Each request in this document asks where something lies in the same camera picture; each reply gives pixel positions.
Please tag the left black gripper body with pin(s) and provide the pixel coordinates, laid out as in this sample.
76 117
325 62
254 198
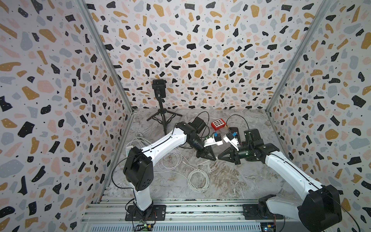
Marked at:
198 144

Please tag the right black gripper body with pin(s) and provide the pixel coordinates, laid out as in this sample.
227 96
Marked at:
245 152

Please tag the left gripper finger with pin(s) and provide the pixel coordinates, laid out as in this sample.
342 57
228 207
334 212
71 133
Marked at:
209 153
200 154

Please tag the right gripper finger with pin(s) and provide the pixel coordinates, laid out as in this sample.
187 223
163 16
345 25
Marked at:
229 154
235 160

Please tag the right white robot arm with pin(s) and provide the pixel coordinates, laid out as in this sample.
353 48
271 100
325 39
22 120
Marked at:
318 207

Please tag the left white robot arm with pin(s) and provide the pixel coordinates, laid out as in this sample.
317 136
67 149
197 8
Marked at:
139 166

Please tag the red grid box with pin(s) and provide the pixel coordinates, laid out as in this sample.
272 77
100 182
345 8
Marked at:
218 124

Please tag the right circuit board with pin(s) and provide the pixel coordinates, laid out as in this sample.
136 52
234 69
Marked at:
267 227

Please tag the circuit board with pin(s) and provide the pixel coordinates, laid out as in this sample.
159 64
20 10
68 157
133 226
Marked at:
143 227
267 227

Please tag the left circuit board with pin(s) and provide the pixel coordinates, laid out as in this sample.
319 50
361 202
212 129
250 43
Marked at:
143 227

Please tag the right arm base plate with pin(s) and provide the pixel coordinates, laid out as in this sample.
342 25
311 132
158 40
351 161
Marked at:
257 212

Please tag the black camera on tripod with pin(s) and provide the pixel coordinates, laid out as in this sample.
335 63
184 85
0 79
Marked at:
162 116

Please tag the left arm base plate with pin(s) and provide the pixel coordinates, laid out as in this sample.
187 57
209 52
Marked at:
153 213

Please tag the aluminium rail frame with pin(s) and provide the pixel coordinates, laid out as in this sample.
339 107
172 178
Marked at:
182 215

